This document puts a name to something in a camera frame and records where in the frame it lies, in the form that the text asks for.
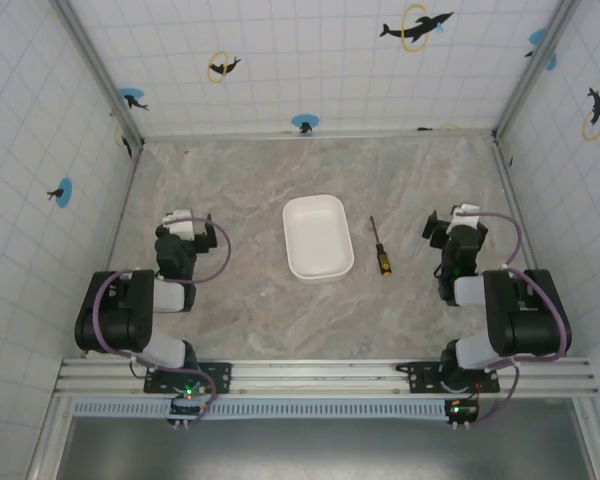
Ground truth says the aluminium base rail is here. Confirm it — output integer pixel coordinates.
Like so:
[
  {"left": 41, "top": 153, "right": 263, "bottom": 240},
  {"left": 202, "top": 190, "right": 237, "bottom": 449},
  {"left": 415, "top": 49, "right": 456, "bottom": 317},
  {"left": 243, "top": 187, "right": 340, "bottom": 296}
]
[{"left": 53, "top": 355, "right": 600, "bottom": 398}]

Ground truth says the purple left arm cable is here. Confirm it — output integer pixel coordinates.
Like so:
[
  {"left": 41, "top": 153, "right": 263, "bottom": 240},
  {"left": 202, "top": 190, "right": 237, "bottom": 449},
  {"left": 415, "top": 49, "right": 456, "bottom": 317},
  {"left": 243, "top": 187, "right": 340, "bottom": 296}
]
[{"left": 92, "top": 269, "right": 216, "bottom": 401}]

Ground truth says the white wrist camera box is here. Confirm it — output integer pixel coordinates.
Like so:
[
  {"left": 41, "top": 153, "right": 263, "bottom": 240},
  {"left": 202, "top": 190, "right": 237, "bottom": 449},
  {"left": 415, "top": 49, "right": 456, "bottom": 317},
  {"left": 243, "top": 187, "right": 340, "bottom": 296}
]
[
  {"left": 161, "top": 209, "right": 197, "bottom": 240},
  {"left": 448, "top": 202, "right": 481, "bottom": 231}
]

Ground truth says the grey slotted cable duct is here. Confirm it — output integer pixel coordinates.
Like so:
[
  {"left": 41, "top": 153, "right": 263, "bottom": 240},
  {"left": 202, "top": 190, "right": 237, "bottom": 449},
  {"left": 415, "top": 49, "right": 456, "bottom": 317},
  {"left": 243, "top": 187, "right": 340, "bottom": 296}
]
[{"left": 71, "top": 396, "right": 481, "bottom": 420}]

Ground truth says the large dolphin yellow ring sticker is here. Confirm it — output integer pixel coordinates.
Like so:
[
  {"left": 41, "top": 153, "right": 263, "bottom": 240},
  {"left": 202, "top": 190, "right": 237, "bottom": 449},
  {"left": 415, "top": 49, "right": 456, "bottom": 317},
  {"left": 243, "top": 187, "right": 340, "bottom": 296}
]
[{"left": 378, "top": 3, "right": 456, "bottom": 54}]

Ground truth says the white plastic bin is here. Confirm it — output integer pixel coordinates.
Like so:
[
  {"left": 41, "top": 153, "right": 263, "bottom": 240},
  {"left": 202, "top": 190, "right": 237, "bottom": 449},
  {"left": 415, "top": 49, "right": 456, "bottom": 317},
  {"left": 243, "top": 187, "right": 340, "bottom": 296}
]
[{"left": 281, "top": 194, "right": 356, "bottom": 284}]

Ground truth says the blue oval diver sticker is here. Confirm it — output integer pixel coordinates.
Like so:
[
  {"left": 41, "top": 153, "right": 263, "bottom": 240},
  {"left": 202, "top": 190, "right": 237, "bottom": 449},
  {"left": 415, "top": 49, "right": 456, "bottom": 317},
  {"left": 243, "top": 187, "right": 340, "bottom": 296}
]
[{"left": 116, "top": 87, "right": 150, "bottom": 112}]

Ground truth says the blue patch corner sticker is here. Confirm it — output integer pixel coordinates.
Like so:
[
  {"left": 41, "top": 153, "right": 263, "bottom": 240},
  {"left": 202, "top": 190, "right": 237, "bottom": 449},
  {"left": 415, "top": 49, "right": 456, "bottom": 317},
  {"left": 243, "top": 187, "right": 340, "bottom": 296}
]
[{"left": 523, "top": 27, "right": 559, "bottom": 72}]

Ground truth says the small seal yellow ring sticker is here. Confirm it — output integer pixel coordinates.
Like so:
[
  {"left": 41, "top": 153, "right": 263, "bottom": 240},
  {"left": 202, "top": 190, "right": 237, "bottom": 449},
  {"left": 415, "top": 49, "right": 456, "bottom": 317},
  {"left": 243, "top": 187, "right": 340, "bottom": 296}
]
[{"left": 207, "top": 49, "right": 243, "bottom": 84}]

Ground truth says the aluminium side floor bar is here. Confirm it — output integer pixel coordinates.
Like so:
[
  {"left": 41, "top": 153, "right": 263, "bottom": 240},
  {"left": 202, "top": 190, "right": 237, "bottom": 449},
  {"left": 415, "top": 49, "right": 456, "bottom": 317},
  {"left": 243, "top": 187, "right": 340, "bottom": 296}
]
[
  {"left": 59, "top": 142, "right": 146, "bottom": 362},
  {"left": 491, "top": 135, "right": 541, "bottom": 274}
]

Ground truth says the purple wrist cable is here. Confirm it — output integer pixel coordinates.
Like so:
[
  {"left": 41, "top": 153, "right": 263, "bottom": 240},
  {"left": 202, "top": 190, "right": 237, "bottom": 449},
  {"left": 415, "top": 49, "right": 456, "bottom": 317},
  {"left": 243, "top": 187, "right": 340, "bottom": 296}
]
[
  {"left": 472, "top": 211, "right": 526, "bottom": 269},
  {"left": 179, "top": 216, "right": 232, "bottom": 285}
]

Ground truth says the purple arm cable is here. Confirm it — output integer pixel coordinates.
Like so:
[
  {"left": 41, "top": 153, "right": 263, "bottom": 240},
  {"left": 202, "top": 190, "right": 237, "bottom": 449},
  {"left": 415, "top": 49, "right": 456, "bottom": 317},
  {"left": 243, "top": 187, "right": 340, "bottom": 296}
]
[
  {"left": 92, "top": 269, "right": 216, "bottom": 401},
  {"left": 479, "top": 267, "right": 569, "bottom": 372}
]

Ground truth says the grey metal lower panel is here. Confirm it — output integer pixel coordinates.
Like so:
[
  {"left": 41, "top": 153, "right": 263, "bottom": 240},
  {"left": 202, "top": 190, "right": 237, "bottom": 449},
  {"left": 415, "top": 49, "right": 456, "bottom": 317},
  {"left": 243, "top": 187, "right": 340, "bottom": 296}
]
[{"left": 54, "top": 414, "right": 599, "bottom": 480}]

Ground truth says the purple right wrist cable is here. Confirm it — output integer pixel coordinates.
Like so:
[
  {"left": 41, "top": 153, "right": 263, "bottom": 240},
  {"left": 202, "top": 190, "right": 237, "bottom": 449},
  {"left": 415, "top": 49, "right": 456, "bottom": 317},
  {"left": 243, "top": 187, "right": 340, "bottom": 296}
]
[{"left": 472, "top": 211, "right": 526, "bottom": 269}]

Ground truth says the black seal corner sticker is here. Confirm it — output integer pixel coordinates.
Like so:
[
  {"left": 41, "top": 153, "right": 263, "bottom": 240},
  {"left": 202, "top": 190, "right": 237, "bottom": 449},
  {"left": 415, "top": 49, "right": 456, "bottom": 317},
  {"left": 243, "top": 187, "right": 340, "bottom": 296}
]
[{"left": 113, "top": 123, "right": 134, "bottom": 159}]

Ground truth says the orca yellow ring sticker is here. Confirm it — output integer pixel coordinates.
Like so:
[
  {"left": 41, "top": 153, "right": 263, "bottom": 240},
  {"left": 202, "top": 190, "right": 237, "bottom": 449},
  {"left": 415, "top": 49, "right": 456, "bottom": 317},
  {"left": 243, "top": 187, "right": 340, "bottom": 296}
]
[{"left": 581, "top": 86, "right": 600, "bottom": 143}]

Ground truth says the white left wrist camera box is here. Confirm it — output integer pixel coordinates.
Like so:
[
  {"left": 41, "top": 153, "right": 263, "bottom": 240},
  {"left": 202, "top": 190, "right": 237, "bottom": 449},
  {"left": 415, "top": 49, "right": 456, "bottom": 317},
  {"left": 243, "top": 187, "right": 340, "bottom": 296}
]
[{"left": 161, "top": 209, "right": 197, "bottom": 240}]

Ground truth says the purple left wrist cable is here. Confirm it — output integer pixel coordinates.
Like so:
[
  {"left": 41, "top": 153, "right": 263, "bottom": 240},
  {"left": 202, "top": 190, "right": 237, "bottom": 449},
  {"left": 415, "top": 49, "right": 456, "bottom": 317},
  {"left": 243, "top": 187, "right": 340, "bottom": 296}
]
[{"left": 179, "top": 216, "right": 232, "bottom": 285}]

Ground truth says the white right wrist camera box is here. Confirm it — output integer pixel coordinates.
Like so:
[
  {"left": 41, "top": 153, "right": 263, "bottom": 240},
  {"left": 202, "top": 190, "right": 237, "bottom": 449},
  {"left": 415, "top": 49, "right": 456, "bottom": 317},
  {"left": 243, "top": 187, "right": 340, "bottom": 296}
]
[{"left": 448, "top": 202, "right": 481, "bottom": 231}]

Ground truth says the black yellow handled screwdriver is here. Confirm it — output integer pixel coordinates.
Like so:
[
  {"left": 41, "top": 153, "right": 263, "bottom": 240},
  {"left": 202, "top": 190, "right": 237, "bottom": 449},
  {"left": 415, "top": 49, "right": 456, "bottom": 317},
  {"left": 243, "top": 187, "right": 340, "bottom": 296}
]
[{"left": 369, "top": 215, "right": 394, "bottom": 277}]

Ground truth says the blue circle seal sticker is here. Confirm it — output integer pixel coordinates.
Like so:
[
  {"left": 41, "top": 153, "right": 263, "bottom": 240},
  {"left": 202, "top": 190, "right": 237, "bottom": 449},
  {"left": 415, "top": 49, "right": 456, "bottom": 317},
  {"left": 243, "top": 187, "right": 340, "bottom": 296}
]
[{"left": 46, "top": 176, "right": 74, "bottom": 208}]

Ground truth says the blue circle penguin sticker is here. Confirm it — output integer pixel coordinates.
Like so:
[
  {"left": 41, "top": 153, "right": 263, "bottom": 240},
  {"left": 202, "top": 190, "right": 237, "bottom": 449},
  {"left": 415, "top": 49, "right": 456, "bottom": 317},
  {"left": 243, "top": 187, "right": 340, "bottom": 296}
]
[{"left": 290, "top": 113, "right": 321, "bottom": 136}]

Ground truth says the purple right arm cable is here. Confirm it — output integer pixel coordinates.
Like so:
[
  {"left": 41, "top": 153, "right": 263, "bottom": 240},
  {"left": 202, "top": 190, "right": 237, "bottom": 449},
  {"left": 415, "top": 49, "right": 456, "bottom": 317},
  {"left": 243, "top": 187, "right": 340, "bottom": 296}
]
[{"left": 479, "top": 267, "right": 569, "bottom": 372}]

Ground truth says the aluminium corner post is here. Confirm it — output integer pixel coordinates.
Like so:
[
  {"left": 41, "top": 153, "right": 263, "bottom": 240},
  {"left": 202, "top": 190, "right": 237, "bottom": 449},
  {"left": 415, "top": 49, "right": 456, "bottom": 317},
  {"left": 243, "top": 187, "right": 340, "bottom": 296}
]
[
  {"left": 491, "top": 0, "right": 583, "bottom": 139},
  {"left": 53, "top": 0, "right": 146, "bottom": 149}
]

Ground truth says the aluminium back floor bar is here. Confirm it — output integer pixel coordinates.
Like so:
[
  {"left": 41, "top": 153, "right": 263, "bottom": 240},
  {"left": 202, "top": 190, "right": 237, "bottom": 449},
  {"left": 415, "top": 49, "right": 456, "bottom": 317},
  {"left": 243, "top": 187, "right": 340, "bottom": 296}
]
[{"left": 140, "top": 127, "right": 498, "bottom": 145}]

